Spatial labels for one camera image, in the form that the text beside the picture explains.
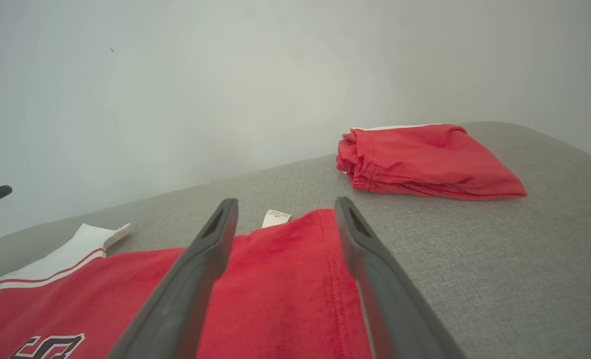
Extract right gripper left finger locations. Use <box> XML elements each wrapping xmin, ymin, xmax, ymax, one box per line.
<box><xmin>107</xmin><ymin>198</ymin><xmax>239</xmax><ymax>359</ymax></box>

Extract red shorts with white stripe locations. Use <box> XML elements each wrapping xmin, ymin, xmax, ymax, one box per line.
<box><xmin>336</xmin><ymin>123</ymin><xmax>528</xmax><ymax>202</ymax></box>

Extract red jersey with white sleeves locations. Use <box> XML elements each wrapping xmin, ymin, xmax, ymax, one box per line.
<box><xmin>0</xmin><ymin>208</ymin><xmax>377</xmax><ymax>359</ymax></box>

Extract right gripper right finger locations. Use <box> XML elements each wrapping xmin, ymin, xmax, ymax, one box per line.
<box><xmin>335</xmin><ymin>196</ymin><xmax>468</xmax><ymax>359</ymax></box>

